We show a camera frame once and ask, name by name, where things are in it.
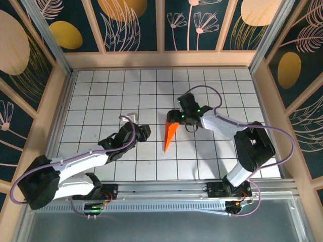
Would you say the white grid mat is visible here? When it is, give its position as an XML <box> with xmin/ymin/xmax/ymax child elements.
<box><xmin>50</xmin><ymin>69</ymin><xmax>282</xmax><ymax>182</ymax></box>

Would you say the black electronics box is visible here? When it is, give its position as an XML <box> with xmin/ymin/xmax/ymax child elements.
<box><xmin>84</xmin><ymin>202</ymin><xmax>104</xmax><ymax>215</ymax></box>
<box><xmin>225</xmin><ymin>200</ymin><xmax>254</xmax><ymax>215</ymax></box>

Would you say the translucent grey panel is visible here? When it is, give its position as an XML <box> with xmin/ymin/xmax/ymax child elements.
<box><xmin>15</xmin><ymin>199</ymin><xmax>311</xmax><ymax>242</ymax></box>

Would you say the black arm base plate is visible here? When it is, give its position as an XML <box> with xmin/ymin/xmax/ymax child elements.
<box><xmin>206</xmin><ymin>180</ymin><xmax>253</xmax><ymax>199</ymax></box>
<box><xmin>85</xmin><ymin>183</ymin><xmax>119</xmax><ymax>201</ymax></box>

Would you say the aluminium rail beam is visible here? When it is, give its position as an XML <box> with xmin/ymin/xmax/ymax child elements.
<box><xmin>25</xmin><ymin>178</ymin><xmax>298</xmax><ymax>202</ymax></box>

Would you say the aluminium side rail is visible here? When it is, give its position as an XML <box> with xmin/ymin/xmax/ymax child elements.
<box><xmin>249</xmin><ymin>68</ymin><xmax>288</xmax><ymax>180</ymax></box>
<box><xmin>40</xmin><ymin>72</ymin><xmax>76</xmax><ymax>183</ymax></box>

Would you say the slotted grey cable duct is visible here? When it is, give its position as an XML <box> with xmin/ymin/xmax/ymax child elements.
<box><xmin>35</xmin><ymin>203</ymin><xmax>228</xmax><ymax>213</ymax></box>

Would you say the aluminium corner post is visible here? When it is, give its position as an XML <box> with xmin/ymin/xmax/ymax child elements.
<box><xmin>21</xmin><ymin>0</ymin><xmax>76</xmax><ymax>78</ymax></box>
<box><xmin>248</xmin><ymin>0</ymin><xmax>296</xmax><ymax>74</ymax></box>

